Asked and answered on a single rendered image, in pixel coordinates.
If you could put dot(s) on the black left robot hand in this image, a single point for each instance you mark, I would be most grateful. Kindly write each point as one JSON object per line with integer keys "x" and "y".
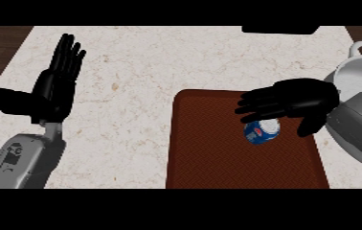
{"x": 57, "y": 87}

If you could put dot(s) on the white pot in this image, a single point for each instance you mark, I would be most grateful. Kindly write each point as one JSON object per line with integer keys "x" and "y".
{"x": 349, "y": 72}

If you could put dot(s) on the brown rectangular tray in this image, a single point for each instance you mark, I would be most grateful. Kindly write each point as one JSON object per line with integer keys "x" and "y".
{"x": 240, "y": 154}

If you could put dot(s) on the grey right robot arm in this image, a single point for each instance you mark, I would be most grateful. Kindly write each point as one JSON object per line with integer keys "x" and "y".
{"x": 348, "y": 128}

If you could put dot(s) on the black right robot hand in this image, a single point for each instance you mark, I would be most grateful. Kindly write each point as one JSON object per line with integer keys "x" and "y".
{"x": 297, "y": 98}

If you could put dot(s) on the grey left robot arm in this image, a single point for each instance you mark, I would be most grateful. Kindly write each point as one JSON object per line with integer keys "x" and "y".
{"x": 27, "y": 160}

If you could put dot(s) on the blue and white can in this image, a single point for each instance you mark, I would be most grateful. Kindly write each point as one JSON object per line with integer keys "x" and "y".
{"x": 260, "y": 132}

